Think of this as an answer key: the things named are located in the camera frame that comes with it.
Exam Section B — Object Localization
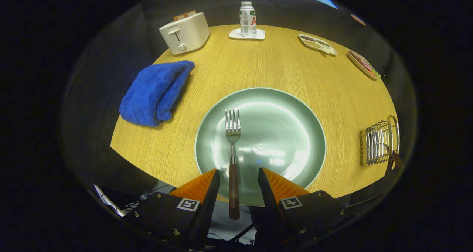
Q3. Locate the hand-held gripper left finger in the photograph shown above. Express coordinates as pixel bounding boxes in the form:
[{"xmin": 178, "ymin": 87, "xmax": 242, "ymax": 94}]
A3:
[{"xmin": 124, "ymin": 168, "xmax": 221, "ymax": 249}]

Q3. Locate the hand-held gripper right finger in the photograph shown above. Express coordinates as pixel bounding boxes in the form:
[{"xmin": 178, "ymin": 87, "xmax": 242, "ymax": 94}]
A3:
[{"xmin": 251, "ymin": 167, "xmax": 357, "ymax": 245}]

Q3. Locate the metal fork with brown handle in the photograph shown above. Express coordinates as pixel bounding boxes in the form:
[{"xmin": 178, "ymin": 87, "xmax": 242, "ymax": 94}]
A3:
[{"xmin": 225, "ymin": 108, "xmax": 241, "ymax": 221}]

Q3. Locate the metal spoon with brown handle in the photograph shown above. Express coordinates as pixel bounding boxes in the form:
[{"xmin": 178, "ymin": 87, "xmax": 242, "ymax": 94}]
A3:
[{"xmin": 382, "ymin": 143, "xmax": 403, "ymax": 170}]

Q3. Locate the pale green plate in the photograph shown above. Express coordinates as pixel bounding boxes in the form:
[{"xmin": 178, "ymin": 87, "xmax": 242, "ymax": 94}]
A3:
[{"xmin": 194, "ymin": 87, "xmax": 327, "ymax": 206}]

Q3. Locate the white metal bar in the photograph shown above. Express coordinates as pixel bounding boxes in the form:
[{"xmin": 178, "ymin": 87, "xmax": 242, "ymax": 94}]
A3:
[{"xmin": 93, "ymin": 185, "xmax": 126, "ymax": 217}]

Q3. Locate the blue folded towel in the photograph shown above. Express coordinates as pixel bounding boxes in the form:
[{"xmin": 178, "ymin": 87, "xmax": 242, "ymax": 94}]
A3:
[{"xmin": 119, "ymin": 60, "xmax": 195, "ymax": 127}]

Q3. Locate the white plate of food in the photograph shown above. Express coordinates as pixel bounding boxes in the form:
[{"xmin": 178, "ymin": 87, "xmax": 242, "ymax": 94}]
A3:
[{"xmin": 348, "ymin": 50, "xmax": 381, "ymax": 79}]

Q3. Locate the white divided bean tray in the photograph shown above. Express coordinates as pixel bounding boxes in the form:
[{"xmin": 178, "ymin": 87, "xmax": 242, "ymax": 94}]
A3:
[{"xmin": 299, "ymin": 34, "xmax": 338, "ymax": 56}]

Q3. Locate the white square coaster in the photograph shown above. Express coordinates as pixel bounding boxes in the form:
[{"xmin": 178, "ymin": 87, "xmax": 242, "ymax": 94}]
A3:
[{"xmin": 228, "ymin": 28, "xmax": 266, "ymax": 40}]

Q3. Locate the white toaster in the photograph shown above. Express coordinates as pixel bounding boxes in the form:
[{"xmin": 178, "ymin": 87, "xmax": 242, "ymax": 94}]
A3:
[{"xmin": 159, "ymin": 11, "xmax": 211, "ymax": 55}]

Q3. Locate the small white drink bottle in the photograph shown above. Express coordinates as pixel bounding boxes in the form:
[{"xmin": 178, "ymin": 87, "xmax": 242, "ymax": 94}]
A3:
[{"xmin": 239, "ymin": 1, "xmax": 257, "ymax": 37}]

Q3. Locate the toasted bread slice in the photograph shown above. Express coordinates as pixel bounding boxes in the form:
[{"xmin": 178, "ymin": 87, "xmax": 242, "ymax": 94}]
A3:
[{"xmin": 173, "ymin": 10, "xmax": 197, "ymax": 21}]

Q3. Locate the black cable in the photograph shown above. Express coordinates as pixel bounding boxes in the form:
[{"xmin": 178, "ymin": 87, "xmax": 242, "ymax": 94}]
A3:
[{"xmin": 212, "ymin": 222, "xmax": 255, "ymax": 243}]

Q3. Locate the metal wire cutlery rack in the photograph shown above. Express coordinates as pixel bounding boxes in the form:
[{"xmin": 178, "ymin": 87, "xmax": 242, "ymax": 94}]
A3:
[{"xmin": 360, "ymin": 115, "xmax": 401, "ymax": 166}]

